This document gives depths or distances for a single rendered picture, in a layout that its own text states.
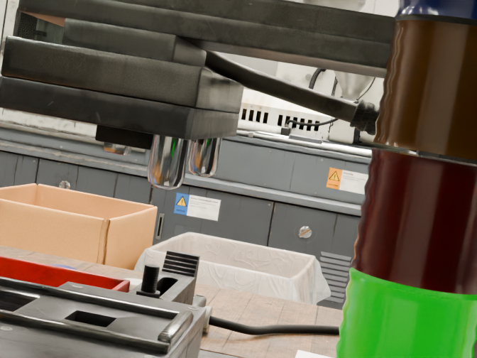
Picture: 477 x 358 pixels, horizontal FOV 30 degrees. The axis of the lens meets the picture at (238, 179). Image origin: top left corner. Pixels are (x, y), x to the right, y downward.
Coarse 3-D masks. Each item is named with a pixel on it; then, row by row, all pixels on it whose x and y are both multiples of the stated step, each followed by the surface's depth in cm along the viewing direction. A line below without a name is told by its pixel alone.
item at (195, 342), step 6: (198, 330) 59; (198, 336) 60; (192, 342) 57; (198, 342) 60; (186, 348) 55; (192, 348) 58; (198, 348) 61; (180, 354) 53; (186, 354) 55; (192, 354) 58; (198, 354) 61
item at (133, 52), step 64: (64, 0) 47; (128, 0) 47; (192, 0) 46; (256, 0) 46; (64, 64) 44; (128, 64) 43; (192, 64) 51; (320, 64) 50; (384, 64) 45; (128, 128) 44; (192, 128) 43
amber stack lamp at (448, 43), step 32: (416, 32) 23; (448, 32) 23; (416, 64) 23; (448, 64) 23; (384, 96) 24; (416, 96) 23; (448, 96) 23; (384, 128) 24; (416, 128) 23; (448, 128) 23
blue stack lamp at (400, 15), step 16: (400, 0) 24; (416, 0) 23; (432, 0) 23; (448, 0) 23; (464, 0) 23; (400, 16) 24; (416, 16) 24; (432, 16) 23; (448, 16) 23; (464, 16) 23
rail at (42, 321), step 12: (0, 312) 50; (12, 312) 50; (24, 324) 50; (36, 324) 50; (48, 324) 50; (60, 324) 50; (72, 324) 50; (84, 336) 49; (96, 336) 49; (108, 336) 49; (120, 336) 49; (132, 336) 49; (144, 348) 49; (156, 348) 49; (168, 348) 49
